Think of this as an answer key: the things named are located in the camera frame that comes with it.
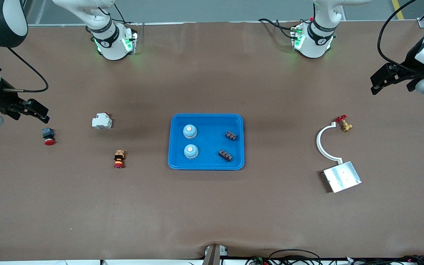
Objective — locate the dark terminal block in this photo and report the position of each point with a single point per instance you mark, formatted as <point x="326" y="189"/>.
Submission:
<point x="231" y="135"/>
<point x="225" y="155"/>

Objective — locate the white semicircular pipe clamp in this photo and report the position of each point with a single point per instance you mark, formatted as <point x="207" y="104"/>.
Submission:
<point x="318" y="142"/>

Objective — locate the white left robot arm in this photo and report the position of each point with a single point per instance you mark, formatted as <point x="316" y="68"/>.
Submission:
<point x="317" y="40"/>

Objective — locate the silver metal box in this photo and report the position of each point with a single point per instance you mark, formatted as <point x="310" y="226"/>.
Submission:
<point x="342" y="176"/>

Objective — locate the red mushroom button blue block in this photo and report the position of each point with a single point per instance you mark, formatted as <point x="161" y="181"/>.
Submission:
<point x="49" y="141"/>

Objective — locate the red yellow push button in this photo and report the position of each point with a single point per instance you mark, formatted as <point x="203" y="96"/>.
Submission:
<point x="119" y="158"/>

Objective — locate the blue desk bell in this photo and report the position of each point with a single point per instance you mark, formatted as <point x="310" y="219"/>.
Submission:
<point x="190" y="131"/>
<point x="191" y="151"/>

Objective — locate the metal table edge bracket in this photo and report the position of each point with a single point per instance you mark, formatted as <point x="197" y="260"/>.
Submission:
<point x="212" y="255"/>

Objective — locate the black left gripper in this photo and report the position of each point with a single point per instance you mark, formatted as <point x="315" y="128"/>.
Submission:
<point x="410" y="67"/>

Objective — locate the blue plastic tray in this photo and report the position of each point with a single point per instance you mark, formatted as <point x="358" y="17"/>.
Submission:
<point x="214" y="141"/>

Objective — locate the white circuit breaker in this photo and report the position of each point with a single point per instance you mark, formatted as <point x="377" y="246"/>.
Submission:
<point x="101" y="122"/>

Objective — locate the aluminium frame strut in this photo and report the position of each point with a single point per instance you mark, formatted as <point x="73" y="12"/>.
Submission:
<point x="423" y="24"/>

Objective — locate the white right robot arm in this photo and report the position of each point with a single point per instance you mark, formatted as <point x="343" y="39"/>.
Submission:
<point x="112" y="44"/>

